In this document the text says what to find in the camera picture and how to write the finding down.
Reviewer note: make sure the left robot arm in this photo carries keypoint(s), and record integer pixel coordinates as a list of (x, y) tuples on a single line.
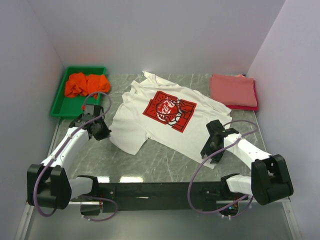
[(48, 184)]

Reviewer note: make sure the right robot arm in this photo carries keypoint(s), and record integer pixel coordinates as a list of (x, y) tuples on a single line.
[(270, 179)]

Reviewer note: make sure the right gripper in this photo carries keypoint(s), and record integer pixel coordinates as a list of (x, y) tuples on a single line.
[(206, 149)]

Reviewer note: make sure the folded pink t-shirt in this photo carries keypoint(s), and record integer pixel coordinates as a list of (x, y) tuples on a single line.
[(233, 90)]

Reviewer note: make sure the orange t-shirt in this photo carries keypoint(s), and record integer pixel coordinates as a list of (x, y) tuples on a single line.
[(79, 84)]

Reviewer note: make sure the green plastic tray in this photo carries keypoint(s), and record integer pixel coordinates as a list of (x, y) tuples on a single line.
[(70, 108)]

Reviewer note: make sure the white printed t-shirt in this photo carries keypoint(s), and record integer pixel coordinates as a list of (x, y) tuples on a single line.
[(172, 115)]

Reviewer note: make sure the black base beam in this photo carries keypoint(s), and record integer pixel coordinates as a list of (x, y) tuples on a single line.
[(152, 196)]

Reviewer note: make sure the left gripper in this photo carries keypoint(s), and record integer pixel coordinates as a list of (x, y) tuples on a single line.
[(106, 132)]

